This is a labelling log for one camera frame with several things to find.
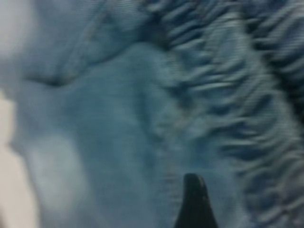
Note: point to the blue denim shorts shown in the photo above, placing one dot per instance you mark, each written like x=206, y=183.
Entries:
x=118, y=118

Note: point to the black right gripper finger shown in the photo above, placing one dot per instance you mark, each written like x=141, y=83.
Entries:
x=196, y=204

